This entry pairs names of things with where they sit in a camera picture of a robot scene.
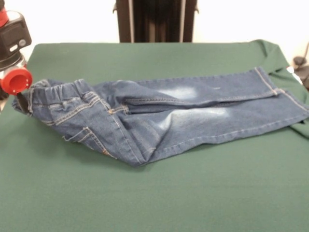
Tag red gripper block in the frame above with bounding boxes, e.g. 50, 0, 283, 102
0, 68, 33, 114

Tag dark green table cloth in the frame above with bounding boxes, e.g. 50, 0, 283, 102
0, 39, 309, 232

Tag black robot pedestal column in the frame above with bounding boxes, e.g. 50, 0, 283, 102
112, 0, 200, 44

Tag blue denim jeans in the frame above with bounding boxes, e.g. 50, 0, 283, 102
11, 66, 309, 168

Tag black round stand base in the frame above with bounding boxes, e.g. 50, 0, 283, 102
293, 41, 309, 91

